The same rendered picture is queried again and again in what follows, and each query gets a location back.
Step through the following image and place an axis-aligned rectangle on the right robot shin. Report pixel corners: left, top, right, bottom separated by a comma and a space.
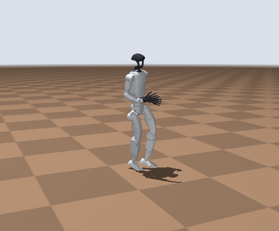
130, 139, 140, 164

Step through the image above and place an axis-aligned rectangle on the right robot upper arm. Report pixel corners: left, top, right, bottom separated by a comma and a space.
124, 73, 135, 95

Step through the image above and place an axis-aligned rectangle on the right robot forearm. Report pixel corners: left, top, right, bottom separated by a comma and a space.
124, 93, 143, 104

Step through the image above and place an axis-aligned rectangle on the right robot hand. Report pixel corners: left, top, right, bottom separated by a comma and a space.
140, 92, 158, 103

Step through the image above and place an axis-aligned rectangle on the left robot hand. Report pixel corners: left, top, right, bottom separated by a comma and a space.
150, 96, 162, 106

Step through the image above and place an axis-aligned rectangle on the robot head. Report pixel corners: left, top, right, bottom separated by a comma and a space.
131, 53, 145, 72

